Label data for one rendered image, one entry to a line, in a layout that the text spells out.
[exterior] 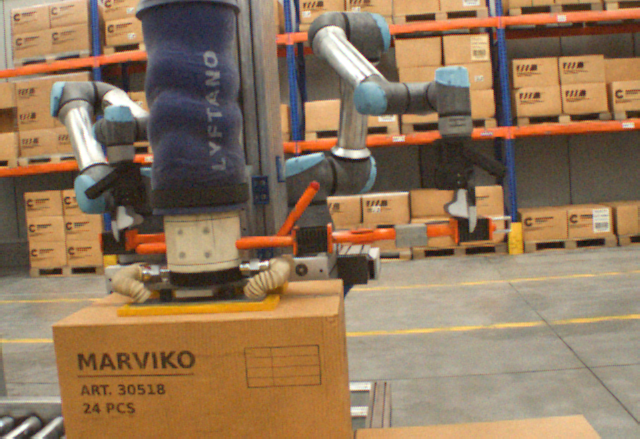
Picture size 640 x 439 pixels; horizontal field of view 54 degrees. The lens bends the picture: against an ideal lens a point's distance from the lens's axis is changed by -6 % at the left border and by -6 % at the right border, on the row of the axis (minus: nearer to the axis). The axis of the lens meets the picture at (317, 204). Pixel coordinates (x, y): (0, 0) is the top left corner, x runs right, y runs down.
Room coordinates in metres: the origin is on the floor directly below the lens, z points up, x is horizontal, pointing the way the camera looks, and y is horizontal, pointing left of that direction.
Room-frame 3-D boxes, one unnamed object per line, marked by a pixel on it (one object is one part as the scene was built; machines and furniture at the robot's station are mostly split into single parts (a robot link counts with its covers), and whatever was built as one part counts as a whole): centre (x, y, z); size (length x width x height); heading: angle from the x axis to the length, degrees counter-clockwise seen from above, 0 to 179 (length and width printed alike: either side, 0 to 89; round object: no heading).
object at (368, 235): (1.60, 0.06, 1.07); 0.93 x 0.30 x 0.04; 86
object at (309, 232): (1.47, 0.01, 1.07); 0.10 x 0.08 x 0.06; 176
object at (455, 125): (1.46, -0.32, 1.30); 0.08 x 0.08 x 0.05
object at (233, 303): (1.40, 0.27, 0.97); 0.34 x 0.10 x 0.05; 86
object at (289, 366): (1.49, 0.26, 0.74); 0.60 x 0.40 x 0.40; 86
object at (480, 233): (1.45, -0.34, 1.07); 0.08 x 0.07 x 0.05; 86
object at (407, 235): (1.46, -0.20, 1.06); 0.07 x 0.07 x 0.04; 86
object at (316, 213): (1.93, 0.03, 1.09); 0.15 x 0.15 x 0.10
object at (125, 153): (1.77, 0.52, 1.30); 0.08 x 0.08 x 0.05
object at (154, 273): (1.49, 0.26, 1.01); 0.34 x 0.25 x 0.06; 86
